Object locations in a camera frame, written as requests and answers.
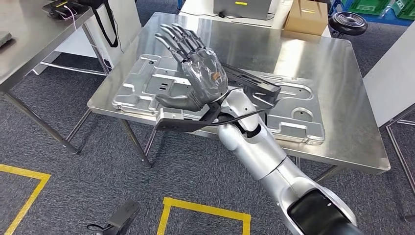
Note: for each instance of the flat grey pad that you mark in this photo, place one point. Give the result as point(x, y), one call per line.
point(5, 39)

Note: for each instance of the black plastic panel part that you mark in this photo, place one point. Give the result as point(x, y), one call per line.
point(253, 81)

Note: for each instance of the large stamped metal sheet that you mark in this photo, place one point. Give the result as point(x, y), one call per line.
point(291, 126)

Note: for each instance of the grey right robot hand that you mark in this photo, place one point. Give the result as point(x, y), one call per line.
point(204, 74)

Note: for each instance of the grey case with yellow label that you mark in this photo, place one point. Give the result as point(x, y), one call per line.
point(243, 13)

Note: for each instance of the stainless steel side table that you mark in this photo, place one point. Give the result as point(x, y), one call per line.
point(400, 155)
point(32, 42)

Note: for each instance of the black round stool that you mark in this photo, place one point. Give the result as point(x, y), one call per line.
point(348, 22)

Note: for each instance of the white desk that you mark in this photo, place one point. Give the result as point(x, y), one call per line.
point(197, 9)

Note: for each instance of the blue platform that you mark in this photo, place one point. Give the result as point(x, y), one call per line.
point(373, 18)

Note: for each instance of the green box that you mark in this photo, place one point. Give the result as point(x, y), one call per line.
point(369, 6)
point(405, 8)

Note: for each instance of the stainless steel workbench table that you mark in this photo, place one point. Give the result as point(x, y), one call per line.
point(259, 48)

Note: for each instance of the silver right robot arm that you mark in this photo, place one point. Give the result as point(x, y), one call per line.
point(256, 152)

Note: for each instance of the white paper roll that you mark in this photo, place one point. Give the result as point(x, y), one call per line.
point(280, 13)

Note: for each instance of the black device with yellow label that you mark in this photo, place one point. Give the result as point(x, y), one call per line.
point(56, 9)

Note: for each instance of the cardboard box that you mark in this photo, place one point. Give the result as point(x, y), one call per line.
point(304, 22)

